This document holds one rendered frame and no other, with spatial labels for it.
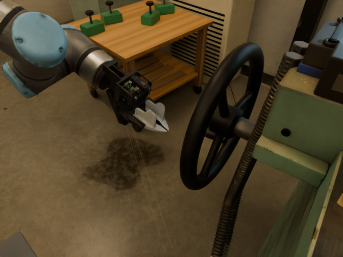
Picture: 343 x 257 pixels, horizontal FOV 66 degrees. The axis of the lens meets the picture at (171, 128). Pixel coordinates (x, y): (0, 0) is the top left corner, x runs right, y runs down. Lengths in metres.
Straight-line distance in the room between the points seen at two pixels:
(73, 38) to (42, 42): 0.19
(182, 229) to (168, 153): 0.45
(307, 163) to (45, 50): 0.46
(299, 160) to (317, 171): 0.02
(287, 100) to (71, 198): 1.22
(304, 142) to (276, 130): 0.04
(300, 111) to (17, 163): 1.53
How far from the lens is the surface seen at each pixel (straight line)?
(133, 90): 0.62
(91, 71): 0.67
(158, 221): 1.28
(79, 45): 0.71
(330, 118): 0.36
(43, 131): 1.82
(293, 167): 0.40
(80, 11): 2.49
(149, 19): 1.60
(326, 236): 0.30
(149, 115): 0.62
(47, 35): 0.55
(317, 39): 0.38
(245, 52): 0.43
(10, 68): 0.67
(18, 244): 0.73
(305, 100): 0.35
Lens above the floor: 1.14
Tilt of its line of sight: 44 degrees down
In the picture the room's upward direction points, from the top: straight up
